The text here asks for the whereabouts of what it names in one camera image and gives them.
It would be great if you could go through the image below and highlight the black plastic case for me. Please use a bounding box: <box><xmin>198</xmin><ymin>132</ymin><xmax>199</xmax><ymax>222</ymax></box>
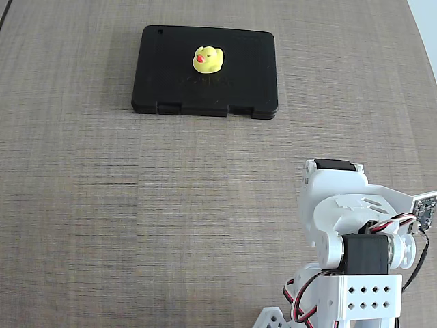
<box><xmin>131</xmin><ymin>25</ymin><xmax>279</xmax><ymax>120</ymax></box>

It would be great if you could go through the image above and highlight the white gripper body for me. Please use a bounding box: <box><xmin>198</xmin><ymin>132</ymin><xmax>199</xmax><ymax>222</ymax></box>
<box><xmin>299</xmin><ymin>158</ymin><xmax>416</xmax><ymax>245</ymax></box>

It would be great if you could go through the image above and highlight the white perforated plastic bracket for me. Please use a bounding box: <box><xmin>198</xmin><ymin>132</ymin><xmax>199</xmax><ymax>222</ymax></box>
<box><xmin>253</xmin><ymin>306</ymin><xmax>293</xmax><ymax>328</ymax></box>

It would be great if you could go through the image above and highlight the red black white servo cable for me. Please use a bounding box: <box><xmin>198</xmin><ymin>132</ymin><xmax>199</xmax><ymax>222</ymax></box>
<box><xmin>281</xmin><ymin>266</ymin><xmax>338</xmax><ymax>325</ymax></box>
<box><xmin>367</xmin><ymin>211</ymin><xmax>419</xmax><ymax>236</ymax></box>

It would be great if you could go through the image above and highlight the green camera circuit board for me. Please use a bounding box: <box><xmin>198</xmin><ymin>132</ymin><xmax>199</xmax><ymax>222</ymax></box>
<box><xmin>411</xmin><ymin>191</ymin><xmax>437</xmax><ymax>231</ymax></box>

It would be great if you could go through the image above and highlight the yellow rubber duck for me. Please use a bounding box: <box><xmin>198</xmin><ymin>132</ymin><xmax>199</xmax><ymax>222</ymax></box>
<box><xmin>193</xmin><ymin>46</ymin><xmax>225</xmax><ymax>75</ymax></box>

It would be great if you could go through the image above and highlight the black camera cable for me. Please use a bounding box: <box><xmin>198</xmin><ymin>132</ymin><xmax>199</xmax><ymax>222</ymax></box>
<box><xmin>401</xmin><ymin>230</ymin><xmax>430</xmax><ymax>293</ymax></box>

